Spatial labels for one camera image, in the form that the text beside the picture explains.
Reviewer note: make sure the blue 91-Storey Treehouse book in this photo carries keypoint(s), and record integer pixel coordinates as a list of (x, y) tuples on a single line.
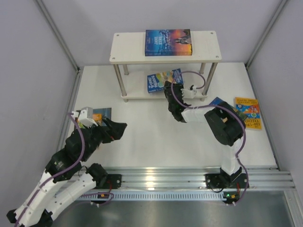
[(156, 82)]

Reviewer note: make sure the perforated cable tray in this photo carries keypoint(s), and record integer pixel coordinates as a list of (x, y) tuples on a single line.
[(159, 196)]

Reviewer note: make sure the orange treehouse book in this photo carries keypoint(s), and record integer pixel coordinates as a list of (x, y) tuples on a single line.
[(97, 117), (249, 107)]

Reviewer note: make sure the orange Treehouse book left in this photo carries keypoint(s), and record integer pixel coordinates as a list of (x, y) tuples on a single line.
[(97, 117)]

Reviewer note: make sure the orange Treehouse book right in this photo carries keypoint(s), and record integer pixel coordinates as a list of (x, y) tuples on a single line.
[(249, 107)]

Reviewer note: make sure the white two-tier shelf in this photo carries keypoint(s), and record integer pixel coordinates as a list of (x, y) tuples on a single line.
[(135, 55)]

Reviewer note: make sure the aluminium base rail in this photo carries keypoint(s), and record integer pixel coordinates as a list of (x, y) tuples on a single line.
[(193, 178)]

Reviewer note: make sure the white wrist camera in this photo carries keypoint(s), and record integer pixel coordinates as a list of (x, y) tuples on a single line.
[(75, 114), (189, 93)]

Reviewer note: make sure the Jane Eyre book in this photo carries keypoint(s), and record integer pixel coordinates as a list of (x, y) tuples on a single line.
[(168, 42)]

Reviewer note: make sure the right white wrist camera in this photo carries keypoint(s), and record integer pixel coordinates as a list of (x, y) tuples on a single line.
[(189, 93)]

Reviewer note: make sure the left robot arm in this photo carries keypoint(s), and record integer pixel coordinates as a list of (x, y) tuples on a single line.
[(47, 201)]

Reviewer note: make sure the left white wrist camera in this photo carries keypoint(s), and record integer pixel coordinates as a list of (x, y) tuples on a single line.
[(75, 114)]

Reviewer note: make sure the dark blue book left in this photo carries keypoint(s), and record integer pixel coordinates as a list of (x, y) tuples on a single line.
[(106, 112)]

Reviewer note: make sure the Animal Farm book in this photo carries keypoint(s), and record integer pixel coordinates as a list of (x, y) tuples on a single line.
[(218, 100)]

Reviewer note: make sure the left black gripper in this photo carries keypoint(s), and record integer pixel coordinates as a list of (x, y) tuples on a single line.
[(106, 132)]

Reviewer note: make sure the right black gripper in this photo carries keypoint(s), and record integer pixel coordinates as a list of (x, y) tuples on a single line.
[(172, 93)]

